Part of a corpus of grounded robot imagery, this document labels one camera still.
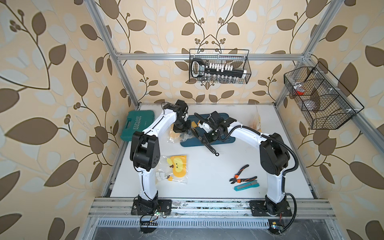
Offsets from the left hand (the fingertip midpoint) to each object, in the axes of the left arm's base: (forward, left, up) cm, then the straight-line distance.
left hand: (186, 129), depth 90 cm
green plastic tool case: (+13, +36, -8) cm, 39 cm away
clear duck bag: (0, +8, -9) cm, 12 cm away
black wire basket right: (+2, -71, +23) cm, 74 cm away
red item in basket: (+11, -64, +22) cm, 68 cm away
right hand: (-5, -11, -5) cm, 13 cm away
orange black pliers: (-26, -29, -11) cm, 40 cm away
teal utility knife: (-28, -36, -11) cm, 47 cm away
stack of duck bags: (-21, +6, -10) cm, 24 cm away
